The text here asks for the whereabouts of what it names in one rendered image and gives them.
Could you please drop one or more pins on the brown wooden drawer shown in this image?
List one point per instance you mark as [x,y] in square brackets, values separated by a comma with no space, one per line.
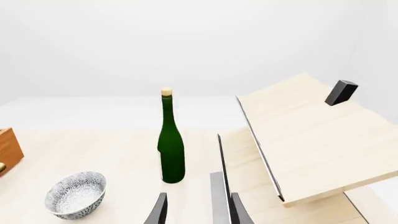
[12,166]

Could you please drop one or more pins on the green wine bottle with cork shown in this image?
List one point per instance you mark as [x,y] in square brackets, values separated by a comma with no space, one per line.
[171,151]

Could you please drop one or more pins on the pale wooden wine rack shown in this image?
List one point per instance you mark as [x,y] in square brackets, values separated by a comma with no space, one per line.
[311,144]

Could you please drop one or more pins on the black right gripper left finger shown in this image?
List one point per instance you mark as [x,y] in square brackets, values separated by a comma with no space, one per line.
[158,212]

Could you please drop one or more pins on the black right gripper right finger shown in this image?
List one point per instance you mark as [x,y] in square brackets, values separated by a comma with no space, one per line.
[240,212]

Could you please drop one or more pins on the brown wooden cabinet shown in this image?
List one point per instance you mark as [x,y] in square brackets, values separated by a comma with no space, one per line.
[9,144]

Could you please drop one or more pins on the white bowl with dark pattern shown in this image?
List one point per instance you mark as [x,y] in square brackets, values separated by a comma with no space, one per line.
[73,198]

